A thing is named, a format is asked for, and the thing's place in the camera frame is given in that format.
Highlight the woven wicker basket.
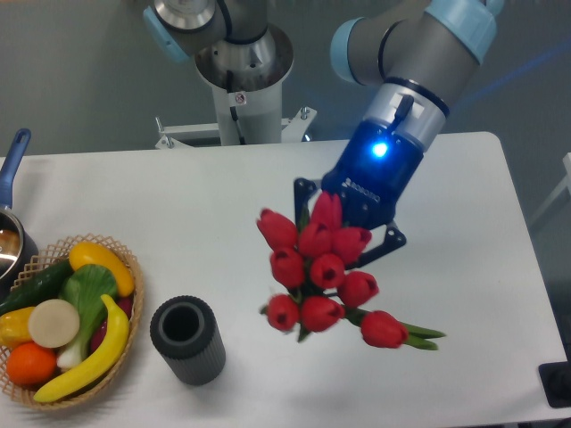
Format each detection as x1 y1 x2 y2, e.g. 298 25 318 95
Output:
1 234 145 411

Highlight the red tulip bouquet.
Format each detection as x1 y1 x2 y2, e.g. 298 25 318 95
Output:
256 192 444 350

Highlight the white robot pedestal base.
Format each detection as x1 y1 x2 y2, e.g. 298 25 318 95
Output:
155 23 317 149

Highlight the white frame at right edge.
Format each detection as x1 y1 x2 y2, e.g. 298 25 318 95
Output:
530 152 570 232

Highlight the orange fruit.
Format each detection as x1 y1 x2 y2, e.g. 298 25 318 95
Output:
6 342 56 386

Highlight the yellow banana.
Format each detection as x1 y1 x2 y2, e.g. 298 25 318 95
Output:
33 294 129 403

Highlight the black device at table edge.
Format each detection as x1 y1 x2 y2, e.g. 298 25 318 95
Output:
538 361 570 408

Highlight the blue handled saucepan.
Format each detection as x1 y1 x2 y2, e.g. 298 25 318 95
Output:
1 128 37 300

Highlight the green bok choy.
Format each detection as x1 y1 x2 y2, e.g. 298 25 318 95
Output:
57 264 118 372

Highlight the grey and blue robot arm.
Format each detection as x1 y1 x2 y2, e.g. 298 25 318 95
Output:
143 1 503 267

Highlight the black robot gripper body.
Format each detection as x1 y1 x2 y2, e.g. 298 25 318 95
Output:
321 121 423 228

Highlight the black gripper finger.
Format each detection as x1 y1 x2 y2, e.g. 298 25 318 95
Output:
347 221 407 270
294 177 321 223

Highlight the yellow bell pepper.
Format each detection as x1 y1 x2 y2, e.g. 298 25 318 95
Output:
0 307 35 349

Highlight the green cucumber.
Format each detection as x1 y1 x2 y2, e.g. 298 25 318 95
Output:
1 259 73 316

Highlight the dark grey ribbed vase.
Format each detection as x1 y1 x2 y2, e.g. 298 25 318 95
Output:
150 295 226 386

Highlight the beige round disc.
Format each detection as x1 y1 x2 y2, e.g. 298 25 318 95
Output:
28 299 79 349

